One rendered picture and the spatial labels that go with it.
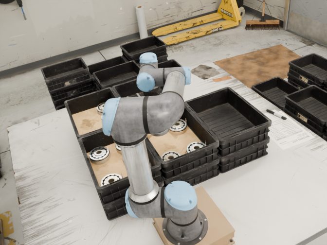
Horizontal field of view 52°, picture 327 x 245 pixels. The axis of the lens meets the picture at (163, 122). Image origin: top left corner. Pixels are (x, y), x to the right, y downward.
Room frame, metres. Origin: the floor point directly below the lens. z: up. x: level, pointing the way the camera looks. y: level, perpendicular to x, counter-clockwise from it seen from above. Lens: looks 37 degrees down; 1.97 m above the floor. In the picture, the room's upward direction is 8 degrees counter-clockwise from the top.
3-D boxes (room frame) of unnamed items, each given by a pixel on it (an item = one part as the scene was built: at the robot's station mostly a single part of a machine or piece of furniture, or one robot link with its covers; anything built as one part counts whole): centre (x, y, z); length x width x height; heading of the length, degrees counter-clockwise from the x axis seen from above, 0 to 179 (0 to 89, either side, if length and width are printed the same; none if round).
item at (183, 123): (1.44, -0.07, 0.86); 0.10 x 0.10 x 0.01
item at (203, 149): (1.31, -0.05, 0.92); 0.40 x 0.30 x 0.02; 19
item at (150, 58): (1.32, 0.03, 1.29); 0.09 x 0.08 x 0.11; 171
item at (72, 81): (2.87, 0.85, 0.37); 0.40 x 0.30 x 0.45; 111
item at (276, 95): (2.35, -1.01, 0.26); 0.40 x 0.30 x 0.23; 21
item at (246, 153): (1.41, -0.33, 0.76); 0.40 x 0.30 x 0.12; 19
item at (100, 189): (1.22, 0.24, 0.92); 0.40 x 0.30 x 0.02; 19
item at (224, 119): (1.41, -0.33, 0.87); 0.40 x 0.30 x 0.11; 19
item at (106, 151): (1.30, 0.35, 0.86); 0.10 x 0.10 x 0.01
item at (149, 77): (1.22, 0.03, 1.29); 0.11 x 0.11 x 0.08; 81
